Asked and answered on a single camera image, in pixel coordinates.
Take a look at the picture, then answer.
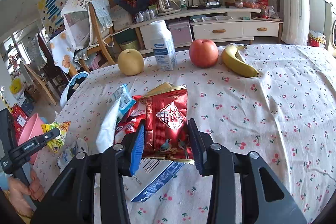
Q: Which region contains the blue white wrapper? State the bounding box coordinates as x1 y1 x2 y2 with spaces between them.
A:
107 84 136 123

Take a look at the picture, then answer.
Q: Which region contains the yellow banana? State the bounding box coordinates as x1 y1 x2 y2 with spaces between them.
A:
221 45 259 78

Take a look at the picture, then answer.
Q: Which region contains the red snack bag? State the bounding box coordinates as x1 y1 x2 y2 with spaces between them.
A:
114 96 146 144

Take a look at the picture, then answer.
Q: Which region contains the red apple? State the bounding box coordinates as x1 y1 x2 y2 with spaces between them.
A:
189 39 219 68

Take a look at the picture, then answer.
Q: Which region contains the white silver wrapper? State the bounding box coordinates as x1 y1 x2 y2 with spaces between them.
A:
96 98 120 153

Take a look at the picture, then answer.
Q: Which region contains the cherry print tablecloth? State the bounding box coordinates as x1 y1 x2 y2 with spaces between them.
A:
32 43 336 224

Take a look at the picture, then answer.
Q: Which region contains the wooden chair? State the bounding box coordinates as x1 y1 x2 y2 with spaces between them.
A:
74 0 115 73

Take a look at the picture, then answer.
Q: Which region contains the pink plastic basin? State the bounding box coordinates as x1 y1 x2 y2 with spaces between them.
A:
16 112 46 164

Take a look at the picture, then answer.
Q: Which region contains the tan biscuit pack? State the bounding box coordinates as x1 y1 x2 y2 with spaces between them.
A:
146 82 173 96

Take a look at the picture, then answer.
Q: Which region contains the white blue milk carton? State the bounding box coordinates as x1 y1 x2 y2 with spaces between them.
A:
123 159 184 202

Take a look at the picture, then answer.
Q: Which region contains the yellow snack bag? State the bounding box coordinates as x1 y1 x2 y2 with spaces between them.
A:
41 121 71 153

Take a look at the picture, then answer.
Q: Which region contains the washing machine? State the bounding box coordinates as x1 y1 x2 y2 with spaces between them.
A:
324 2 336 57

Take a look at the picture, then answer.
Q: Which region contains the yellow pear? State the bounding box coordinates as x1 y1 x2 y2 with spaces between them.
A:
117 49 144 76

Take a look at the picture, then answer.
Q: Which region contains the left hand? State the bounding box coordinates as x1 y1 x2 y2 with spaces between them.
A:
7 169 45 218

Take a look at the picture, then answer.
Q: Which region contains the crushed plastic bottle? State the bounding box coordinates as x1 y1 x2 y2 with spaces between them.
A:
57 138 88 172

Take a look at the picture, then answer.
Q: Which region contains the white milk bottle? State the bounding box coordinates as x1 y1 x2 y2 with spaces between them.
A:
149 20 177 71

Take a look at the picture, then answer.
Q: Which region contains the electric kettle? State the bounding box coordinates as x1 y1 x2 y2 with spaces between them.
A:
157 0 181 15

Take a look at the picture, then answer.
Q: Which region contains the dining table with cloth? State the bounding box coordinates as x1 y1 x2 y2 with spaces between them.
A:
50 30 77 77

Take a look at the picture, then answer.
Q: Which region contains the large red foil bag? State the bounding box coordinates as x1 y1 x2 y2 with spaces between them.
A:
139 85 194 162

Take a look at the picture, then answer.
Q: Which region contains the green trash bin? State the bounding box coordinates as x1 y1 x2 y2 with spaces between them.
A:
120 39 140 51

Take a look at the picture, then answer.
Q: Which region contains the white TV cabinet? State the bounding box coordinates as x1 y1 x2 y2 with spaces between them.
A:
130 7 284 54

